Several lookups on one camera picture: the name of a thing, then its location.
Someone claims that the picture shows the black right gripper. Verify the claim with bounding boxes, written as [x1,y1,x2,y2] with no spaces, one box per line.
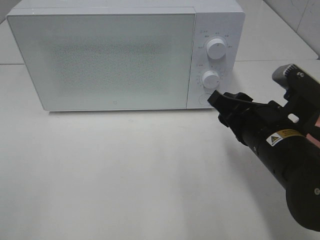
[207,90,304,145]

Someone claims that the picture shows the round white door button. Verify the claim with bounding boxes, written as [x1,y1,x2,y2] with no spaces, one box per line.
[199,93,211,106]

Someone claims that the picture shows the white microwave door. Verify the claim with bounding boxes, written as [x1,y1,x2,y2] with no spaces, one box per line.
[7,7,196,112]

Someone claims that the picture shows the pink round plate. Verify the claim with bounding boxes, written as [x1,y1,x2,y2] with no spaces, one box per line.
[306,118,320,148]

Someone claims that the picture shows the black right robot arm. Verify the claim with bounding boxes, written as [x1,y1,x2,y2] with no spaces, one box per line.
[207,90,320,232]

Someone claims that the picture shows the lower white microwave knob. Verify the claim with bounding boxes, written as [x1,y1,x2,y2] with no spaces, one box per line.
[201,70,220,89]

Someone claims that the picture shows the white microwave knob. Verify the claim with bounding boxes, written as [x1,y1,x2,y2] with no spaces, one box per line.
[205,36,227,60]
[201,70,220,89]

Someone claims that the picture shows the upper white microwave knob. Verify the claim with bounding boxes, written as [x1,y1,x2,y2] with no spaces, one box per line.
[205,36,227,60]

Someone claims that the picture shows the white microwave oven body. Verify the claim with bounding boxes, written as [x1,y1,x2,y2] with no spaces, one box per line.
[6,0,245,109]

